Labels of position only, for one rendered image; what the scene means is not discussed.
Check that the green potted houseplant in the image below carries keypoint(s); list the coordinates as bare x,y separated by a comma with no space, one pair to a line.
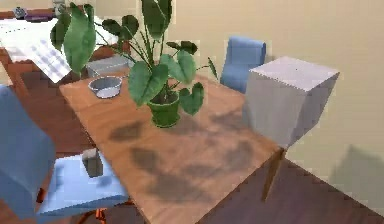
156,83

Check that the blue chair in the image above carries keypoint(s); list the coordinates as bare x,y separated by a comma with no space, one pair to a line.
23,160
240,63

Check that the brown wooden table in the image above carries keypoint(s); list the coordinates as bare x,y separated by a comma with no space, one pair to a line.
186,156

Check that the grey metal bowl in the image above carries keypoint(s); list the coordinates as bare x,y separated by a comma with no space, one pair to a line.
106,87

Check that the large grey box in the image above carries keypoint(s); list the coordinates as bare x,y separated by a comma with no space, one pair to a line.
286,100

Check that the small grey block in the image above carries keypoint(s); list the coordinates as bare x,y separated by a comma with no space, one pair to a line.
92,163

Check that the white bed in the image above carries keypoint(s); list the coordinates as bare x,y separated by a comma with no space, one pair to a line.
33,46

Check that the purple flat object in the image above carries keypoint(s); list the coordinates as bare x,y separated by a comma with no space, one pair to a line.
40,16

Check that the dark round object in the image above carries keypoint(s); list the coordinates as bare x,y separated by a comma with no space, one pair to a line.
19,12

